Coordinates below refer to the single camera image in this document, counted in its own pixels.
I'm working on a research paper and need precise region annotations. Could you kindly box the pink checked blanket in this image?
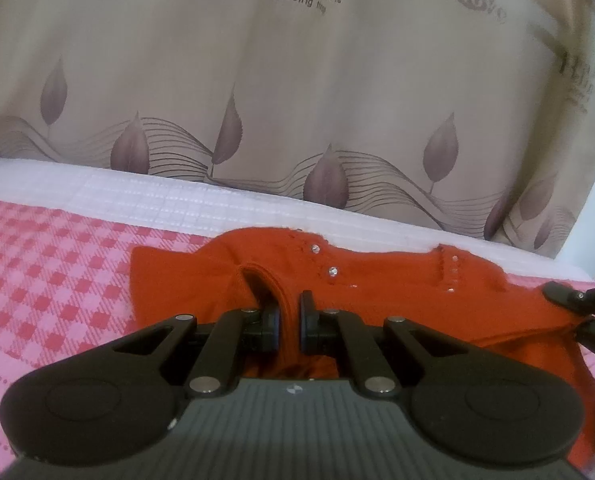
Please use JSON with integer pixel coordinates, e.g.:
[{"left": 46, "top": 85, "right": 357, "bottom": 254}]
[{"left": 0, "top": 157, "right": 595, "bottom": 480}]

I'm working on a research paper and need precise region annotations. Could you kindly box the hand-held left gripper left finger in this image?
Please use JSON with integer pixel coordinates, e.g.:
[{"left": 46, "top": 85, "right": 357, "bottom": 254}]
[{"left": 96, "top": 304, "right": 284, "bottom": 402}]

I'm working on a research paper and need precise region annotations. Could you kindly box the red knit sweater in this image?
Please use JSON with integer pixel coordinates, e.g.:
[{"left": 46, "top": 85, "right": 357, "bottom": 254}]
[{"left": 127, "top": 227, "right": 595, "bottom": 463}]

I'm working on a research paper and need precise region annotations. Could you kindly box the beige leaf print curtain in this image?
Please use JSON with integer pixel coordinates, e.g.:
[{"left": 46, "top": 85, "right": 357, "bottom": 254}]
[{"left": 0, "top": 0, "right": 595, "bottom": 263}]

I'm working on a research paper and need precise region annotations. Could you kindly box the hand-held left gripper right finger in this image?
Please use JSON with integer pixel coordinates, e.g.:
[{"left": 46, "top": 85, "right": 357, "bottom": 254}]
[{"left": 299, "top": 290, "right": 499, "bottom": 402}]

